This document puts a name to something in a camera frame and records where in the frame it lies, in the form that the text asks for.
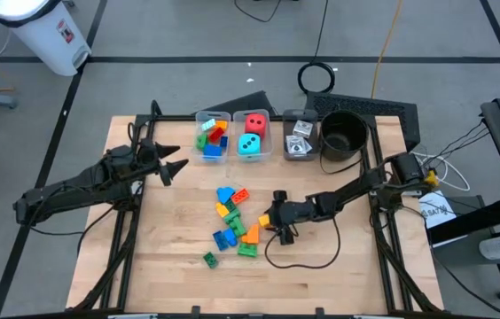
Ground black coiled floor cable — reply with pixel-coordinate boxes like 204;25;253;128
296;0;337;96

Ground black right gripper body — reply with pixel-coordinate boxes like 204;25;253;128
269;190;323;247

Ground clear plastic bin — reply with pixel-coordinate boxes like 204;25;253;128
192;110;232;165
232;109;273;164
282;108;321;162

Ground yellow floor cable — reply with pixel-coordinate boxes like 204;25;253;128
370;0;406;100

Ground white cable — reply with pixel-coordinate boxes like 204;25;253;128
410;152;473;193

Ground right clear plastic bin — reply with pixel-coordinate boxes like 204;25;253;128
282;108;321;162

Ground white pedal trash can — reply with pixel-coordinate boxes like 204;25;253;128
0;0;93;78

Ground black left base cable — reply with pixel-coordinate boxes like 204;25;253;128
27;203;121;258

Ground white printed paper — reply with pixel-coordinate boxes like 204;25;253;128
417;190;458;230

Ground red toy block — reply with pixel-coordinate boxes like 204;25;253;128
207;127;226;144

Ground black angled floor panel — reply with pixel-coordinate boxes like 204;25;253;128
203;89;278;117

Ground red foam die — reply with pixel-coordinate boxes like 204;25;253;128
243;113;269;140

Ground blue rounded toy block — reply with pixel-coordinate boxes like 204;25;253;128
215;186;237;206

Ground teal foam die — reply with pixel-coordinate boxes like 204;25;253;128
237;132;262;157

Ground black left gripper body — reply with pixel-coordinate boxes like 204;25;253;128
136;136;174;188

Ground grey cylinder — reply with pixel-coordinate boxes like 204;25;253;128
478;234;500;261

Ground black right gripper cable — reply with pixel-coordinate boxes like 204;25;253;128
263;215;342;270

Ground dark green toy brick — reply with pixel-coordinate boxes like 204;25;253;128
202;251;220;270

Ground thin black floor cable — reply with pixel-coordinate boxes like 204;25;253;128
233;0;284;24

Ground dark blue toy brick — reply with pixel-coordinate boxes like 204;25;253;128
212;230;230;253

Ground red-orange studded toy brick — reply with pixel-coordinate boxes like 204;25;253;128
230;188;251;206

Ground orange wedge toy block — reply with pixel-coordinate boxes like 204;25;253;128
240;223;262;246

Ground black bucket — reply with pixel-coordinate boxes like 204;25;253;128
318;109;371;163

